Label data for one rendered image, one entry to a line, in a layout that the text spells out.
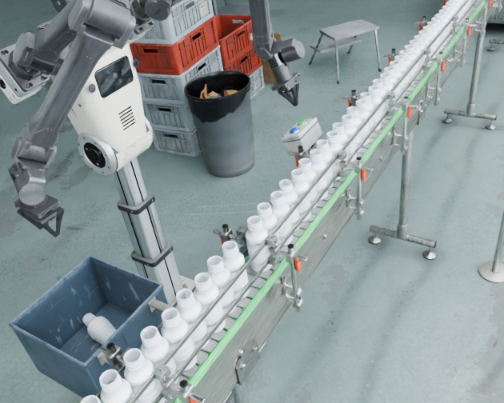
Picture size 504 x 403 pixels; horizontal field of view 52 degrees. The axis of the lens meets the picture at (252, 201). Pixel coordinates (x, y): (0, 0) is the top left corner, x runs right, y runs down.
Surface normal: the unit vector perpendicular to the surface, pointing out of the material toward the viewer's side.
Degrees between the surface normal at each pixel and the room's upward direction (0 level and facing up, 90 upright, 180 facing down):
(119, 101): 90
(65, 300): 90
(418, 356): 0
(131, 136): 90
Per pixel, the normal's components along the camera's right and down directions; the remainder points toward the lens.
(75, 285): 0.84, 0.22
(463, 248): -0.13, -0.80
